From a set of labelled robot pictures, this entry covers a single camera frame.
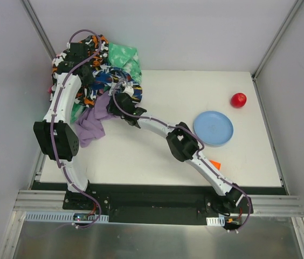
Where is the purple shirt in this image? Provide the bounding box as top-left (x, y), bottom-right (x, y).
top-left (74, 92), bottom-right (116, 148)

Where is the orange black camouflage cloth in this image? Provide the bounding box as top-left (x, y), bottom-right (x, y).
top-left (53, 35), bottom-right (109, 107)

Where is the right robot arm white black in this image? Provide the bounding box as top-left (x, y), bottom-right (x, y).
top-left (107, 93), bottom-right (244, 209)

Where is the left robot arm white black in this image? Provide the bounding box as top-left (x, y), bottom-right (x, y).
top-left (33, 43), bottom-right (101, 193)

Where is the blue white patterned cloth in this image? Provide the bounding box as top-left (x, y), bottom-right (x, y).
top-left (90, 65), bottom-right (142, 103)

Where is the green white tie-dye cloth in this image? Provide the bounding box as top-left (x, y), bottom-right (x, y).
top-left (71, 43), bottom-right (142, 123)

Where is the pink patterned cloth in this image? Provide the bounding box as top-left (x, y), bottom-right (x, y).
top-left (48, 54), bottom-right (61, 94)

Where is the light blue plastic plate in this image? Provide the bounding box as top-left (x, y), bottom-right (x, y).
top-left (193, 111), bottom-right (234, 147)

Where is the orange cube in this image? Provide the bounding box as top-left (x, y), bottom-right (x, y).
top-left (210, 160), bottom-right (221, 170)

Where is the red apple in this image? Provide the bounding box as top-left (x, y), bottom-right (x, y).
top-left (230, 93), bottom-right (247, 108)

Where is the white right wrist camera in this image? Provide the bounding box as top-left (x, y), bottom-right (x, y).
top-left (121, 84), bottom-right (134, 97)

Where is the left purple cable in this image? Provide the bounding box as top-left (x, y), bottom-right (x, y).
top-left (51, 29), bottom-right (107, 230)

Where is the purple cable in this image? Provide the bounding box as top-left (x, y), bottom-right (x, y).
top-left (108, 79), bottom-right (252, 234)
top-left (51, 29), bottom-right (107, 230)

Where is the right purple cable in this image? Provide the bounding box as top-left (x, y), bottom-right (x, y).
top-left (108, 79), bottom-right (252, 234)

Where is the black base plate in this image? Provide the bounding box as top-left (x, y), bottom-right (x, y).
top-left (30, 181), bottom-right (252, 225)

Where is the left aluminium frame post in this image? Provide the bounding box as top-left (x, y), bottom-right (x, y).
top-left (20, 0), bottom-right (56, 60)

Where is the aluminium frame post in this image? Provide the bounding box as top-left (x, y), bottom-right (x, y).
top-left (251, 0), bottom-right (304, 81)
top-left (20, 0), bottom-right (56, 60)

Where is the aluminium front rail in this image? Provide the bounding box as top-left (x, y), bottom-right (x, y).
top-left (13, 190), bottom-right (304, 217)

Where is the left white cable duct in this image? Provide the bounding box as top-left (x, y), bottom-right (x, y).
top-left (25, 212), bottom-right (98, 224)

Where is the white cable duct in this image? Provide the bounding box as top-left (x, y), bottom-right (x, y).
top-left (25, 212), bottom-right (98, 224)
top-left (206, 217), bottom-right (225, 227)

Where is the right white cable duct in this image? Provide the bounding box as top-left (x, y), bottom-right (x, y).
top-left (206, 217), bottom-right (225, 227)

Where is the right aluminium frame post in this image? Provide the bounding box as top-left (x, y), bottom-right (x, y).
top-left (251, 0), bottom-right (304, 81)

